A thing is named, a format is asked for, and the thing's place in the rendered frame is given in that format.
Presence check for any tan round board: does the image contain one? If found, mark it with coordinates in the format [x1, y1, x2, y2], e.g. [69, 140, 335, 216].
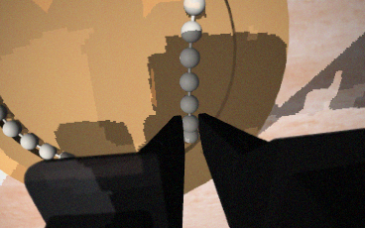
[0, 0, 290, 184]

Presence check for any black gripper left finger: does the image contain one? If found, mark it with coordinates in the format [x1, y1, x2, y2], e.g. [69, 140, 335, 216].
[24, 115, 185, 228]

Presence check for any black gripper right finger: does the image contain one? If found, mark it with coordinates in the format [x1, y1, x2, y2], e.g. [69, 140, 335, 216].
[198, 113, 365, 228]

